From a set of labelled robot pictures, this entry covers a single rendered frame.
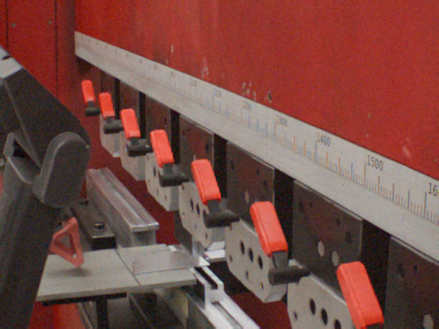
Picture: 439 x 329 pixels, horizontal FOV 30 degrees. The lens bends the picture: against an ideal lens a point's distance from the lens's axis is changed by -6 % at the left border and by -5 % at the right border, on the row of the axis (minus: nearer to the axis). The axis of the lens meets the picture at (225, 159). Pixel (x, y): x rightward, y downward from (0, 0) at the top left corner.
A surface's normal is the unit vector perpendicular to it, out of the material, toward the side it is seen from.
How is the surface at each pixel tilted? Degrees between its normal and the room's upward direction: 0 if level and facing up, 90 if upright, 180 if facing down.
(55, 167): 104
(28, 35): 90
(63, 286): 0
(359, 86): 90
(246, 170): 90
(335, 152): 90
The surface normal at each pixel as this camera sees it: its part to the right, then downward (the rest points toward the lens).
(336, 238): -0.94, 0.08
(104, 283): 0.00, -0.97
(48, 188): 0.55, 0.41
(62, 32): 0.34, 0.22
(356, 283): 0.21, -0.62
